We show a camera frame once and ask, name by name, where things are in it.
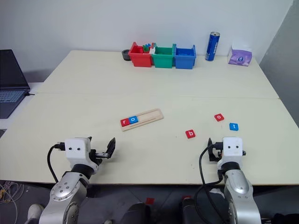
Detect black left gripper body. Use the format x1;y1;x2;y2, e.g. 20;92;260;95
90;149;110;165

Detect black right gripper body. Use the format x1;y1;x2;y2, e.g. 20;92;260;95
208;145;221;162

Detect wooden letter tray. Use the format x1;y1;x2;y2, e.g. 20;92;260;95
120;108;164;132

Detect dark rounded shape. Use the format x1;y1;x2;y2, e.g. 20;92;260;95
127;202;150;224
179;198;202;224

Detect grey white shoe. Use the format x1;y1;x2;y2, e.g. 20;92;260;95
27;203;45;221

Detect blue plastic bin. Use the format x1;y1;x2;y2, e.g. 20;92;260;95
174;44;197;70

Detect purple tissue pack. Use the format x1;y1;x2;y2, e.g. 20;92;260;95
228;45;253;67

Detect red plastic bin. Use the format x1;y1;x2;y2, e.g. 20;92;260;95
128;42;154;68

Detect green plastic bin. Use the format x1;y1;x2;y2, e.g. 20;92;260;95
151;43;175;69

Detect blue drink can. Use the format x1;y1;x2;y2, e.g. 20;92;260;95
205;31;221;62

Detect dark grey laptop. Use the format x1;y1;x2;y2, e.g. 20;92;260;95
0;49;31;119

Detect colourful toy bricks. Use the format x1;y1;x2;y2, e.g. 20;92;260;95
142;42;157;54

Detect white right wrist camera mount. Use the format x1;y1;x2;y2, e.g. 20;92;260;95
217;136;244;169

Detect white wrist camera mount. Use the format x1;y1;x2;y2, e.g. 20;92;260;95
217;136;244;169
64;137;99;172

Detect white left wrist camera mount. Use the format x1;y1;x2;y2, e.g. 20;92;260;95
64;137;99;172

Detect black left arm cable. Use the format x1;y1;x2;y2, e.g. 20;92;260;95
47;141;66;183

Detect tangled thin wires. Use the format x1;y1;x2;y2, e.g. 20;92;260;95
0;180;25;224

